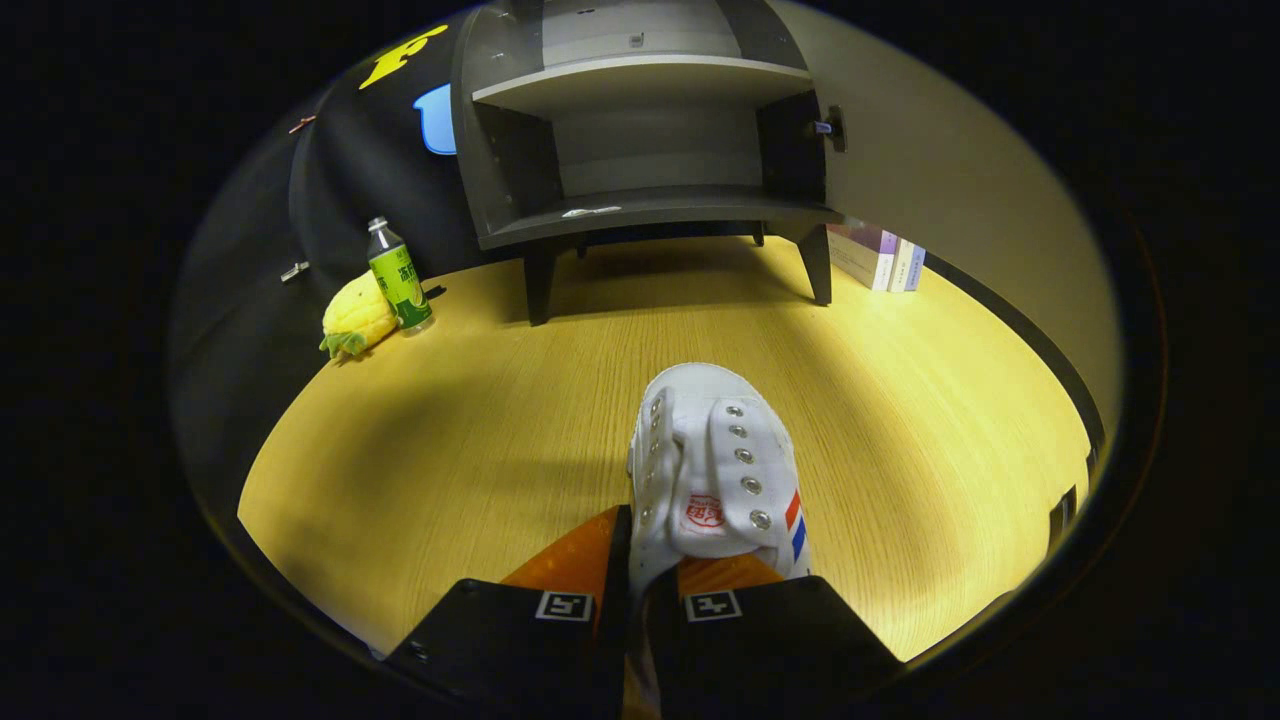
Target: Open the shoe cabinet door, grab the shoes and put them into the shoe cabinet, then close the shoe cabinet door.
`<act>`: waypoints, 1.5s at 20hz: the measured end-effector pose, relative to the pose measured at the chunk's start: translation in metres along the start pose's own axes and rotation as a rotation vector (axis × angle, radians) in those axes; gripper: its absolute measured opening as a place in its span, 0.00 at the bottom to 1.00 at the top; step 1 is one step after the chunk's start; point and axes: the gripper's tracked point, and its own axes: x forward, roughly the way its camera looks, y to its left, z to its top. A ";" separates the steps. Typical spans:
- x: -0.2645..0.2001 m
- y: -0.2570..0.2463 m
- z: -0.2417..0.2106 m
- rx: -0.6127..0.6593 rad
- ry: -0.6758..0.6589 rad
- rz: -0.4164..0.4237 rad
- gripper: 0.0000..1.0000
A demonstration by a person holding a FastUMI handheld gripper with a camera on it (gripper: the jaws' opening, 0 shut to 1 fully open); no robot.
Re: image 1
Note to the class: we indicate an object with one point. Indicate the wooden clothes peg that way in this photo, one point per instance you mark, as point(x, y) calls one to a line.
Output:
point(302, 124)

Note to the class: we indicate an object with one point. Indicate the white canvas shoe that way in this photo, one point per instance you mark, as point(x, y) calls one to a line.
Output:
point(715, 440)

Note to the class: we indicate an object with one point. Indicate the purple cover book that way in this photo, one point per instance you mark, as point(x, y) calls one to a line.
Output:
point(860, 255)

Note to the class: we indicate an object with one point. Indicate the black backdrop cloth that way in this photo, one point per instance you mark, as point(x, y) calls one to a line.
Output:
point(330, 190)

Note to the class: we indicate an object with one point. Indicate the yellow pineapple plush toy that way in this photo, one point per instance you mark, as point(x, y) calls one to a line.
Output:
point(355, 315)

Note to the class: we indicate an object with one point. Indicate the grey shoe cabinet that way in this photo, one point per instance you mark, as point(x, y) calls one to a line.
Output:
point(640, 205)

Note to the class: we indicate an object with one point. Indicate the green label drink bottle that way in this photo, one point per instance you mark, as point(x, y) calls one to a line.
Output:
point(398, 280)

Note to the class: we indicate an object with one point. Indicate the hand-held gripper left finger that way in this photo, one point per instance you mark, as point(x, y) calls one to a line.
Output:
point(500, 640)

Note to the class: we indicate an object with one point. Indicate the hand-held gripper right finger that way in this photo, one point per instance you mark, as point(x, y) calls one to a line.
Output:
point(790, 650)

